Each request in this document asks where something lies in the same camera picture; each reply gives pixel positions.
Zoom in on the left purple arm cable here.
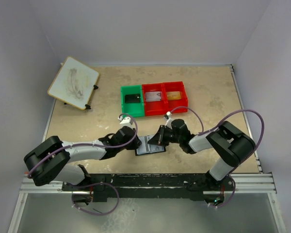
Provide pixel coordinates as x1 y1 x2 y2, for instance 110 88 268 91
26 113 139 179

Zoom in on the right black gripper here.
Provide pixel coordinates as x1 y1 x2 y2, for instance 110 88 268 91
148 125 182 147

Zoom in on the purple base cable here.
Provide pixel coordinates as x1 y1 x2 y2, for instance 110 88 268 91
71 182 120 216
207 178 238 209

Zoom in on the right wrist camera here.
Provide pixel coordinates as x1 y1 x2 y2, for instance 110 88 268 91
164 111 173 129

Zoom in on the middle red plastic bin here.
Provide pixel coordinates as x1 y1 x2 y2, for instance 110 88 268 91
142 83 167 117

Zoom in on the aluminium frame rail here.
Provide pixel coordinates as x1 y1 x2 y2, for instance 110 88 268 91
19 173 276 194

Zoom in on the red plastic bin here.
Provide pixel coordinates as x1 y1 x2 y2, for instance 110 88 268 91
163 82 188 111
142 83 167 117

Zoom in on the orange card in red bin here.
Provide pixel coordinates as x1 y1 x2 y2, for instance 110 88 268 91
166 91 181 101

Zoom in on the small whiteboard with wooden frame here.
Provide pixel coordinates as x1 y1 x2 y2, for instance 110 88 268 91
48 56 99 110

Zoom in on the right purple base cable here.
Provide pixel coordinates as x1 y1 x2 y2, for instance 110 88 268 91
207 178 238 209

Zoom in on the black card in green bin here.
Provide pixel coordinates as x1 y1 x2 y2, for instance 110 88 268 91
124 93 141 103

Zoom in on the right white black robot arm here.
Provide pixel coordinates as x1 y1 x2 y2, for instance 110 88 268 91
148 119 256 190

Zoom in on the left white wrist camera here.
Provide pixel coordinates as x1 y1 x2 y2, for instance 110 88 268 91
118 116 133 128

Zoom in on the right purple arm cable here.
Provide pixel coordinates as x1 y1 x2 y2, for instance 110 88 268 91
166 106 266 161

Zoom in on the right red plastic bin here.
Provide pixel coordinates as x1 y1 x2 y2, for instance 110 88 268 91
163 82 188 111

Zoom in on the silver card in red bin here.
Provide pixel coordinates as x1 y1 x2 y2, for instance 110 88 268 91
145 91 162 102

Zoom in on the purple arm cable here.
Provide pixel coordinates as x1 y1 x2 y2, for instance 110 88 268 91
166 106 266 161
26 113 139 179

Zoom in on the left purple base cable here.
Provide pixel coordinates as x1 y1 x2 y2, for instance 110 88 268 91
71 182 120 216

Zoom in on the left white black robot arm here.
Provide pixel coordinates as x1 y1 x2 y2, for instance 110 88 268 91
24 126 142 190

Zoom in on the black card holder wallet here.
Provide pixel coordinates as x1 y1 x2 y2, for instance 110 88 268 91
135 135 166 156

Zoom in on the green plastic bin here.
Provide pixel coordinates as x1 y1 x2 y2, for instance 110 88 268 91
121 85 145 117

